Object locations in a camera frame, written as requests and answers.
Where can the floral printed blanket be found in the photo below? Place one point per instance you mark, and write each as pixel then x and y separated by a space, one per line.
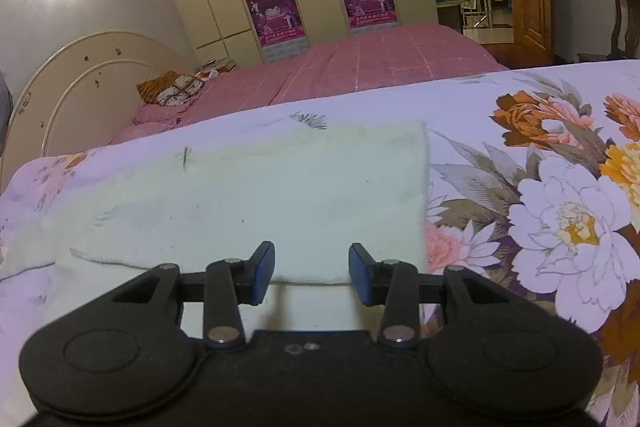
pixel 525 147

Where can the dark wooden chair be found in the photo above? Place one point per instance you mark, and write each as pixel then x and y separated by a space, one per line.
pixel 625 22

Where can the stack of books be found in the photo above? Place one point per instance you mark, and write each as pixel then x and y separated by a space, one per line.
pixel 216 64

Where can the orange patterned pillow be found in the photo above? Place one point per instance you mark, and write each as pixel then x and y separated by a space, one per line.
pixel 172 89

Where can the light green towel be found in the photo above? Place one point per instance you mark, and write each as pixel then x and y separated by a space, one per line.
pixel 250 202

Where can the pink checked bed sheet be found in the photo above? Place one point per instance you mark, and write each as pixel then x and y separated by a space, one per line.
pixel 360 62

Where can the cream curved headboard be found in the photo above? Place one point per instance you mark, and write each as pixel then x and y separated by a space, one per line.
pixel 75 87

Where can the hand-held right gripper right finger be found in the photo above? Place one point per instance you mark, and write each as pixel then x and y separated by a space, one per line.
pixel 358 271

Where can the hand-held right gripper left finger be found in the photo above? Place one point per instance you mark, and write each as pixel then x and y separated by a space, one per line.
pixel 265 268

